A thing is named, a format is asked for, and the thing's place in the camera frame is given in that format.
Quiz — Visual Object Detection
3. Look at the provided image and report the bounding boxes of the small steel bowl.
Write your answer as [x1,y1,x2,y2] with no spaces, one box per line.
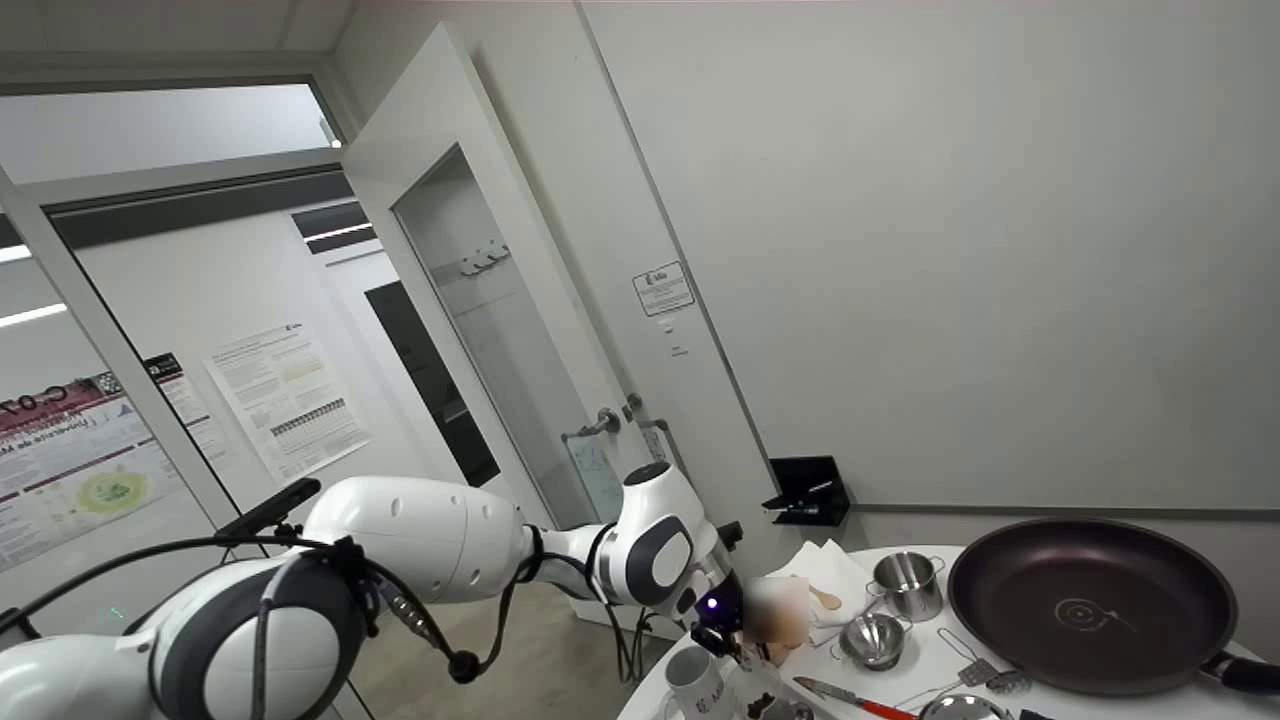
[836,604,911,671]

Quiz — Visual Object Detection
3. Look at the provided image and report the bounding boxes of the wooden utensil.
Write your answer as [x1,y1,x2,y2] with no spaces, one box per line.
[787,574,848,613]

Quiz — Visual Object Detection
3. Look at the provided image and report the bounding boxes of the black stereo camera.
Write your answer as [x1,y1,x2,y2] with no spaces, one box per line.
[212,475,326,554]

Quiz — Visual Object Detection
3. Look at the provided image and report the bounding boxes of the black wall bracket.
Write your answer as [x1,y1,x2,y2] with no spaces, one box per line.
[758,451,857,527]

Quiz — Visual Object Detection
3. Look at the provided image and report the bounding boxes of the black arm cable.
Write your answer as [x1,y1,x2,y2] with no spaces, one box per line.
[0,531,634,720]

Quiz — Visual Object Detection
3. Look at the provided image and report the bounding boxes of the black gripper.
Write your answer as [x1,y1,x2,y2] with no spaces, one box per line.
[722,596,783,667]

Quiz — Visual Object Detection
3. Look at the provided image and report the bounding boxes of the black frying pan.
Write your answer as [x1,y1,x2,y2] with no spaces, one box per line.
[943,515,1280,701]

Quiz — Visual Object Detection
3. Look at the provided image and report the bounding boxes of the red and green poster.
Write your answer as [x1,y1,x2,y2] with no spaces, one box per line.
[0,372,205,578]

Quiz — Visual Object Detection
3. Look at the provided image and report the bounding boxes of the white door with window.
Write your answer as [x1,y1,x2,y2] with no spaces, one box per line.
[336,17,783,632]

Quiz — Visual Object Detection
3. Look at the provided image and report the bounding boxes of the white door dark window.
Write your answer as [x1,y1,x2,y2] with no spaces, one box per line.
[351,272,524,531]

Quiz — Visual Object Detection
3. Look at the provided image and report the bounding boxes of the small white notice sign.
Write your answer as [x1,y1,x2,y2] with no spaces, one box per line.
[628,257,699,321]

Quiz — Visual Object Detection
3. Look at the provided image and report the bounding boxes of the metal door handle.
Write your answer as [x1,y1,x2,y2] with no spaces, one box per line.
[556,387,651,448]

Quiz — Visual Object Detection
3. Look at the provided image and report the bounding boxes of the small steel cup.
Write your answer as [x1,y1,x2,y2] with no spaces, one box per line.
[873,550,948,624]

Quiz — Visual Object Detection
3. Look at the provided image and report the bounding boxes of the white paper napkins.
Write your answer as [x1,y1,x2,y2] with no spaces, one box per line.
[764,538,883,632]

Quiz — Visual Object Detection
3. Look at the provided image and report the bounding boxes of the white text poster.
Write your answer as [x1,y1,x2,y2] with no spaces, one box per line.
[205,315,375,473]

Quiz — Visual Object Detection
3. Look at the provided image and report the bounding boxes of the red handled table knife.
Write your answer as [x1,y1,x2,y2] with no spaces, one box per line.
[794,667,922,720]

